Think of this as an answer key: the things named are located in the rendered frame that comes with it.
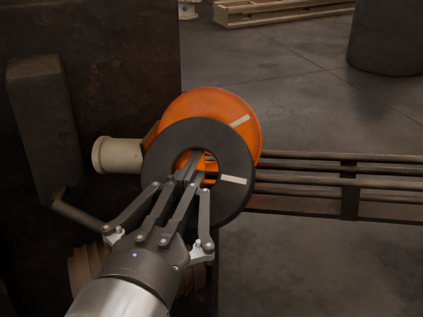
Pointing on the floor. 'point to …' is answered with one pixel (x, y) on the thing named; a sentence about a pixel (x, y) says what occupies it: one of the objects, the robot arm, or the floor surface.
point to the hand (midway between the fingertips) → (191, 173)
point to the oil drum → (387, 37)
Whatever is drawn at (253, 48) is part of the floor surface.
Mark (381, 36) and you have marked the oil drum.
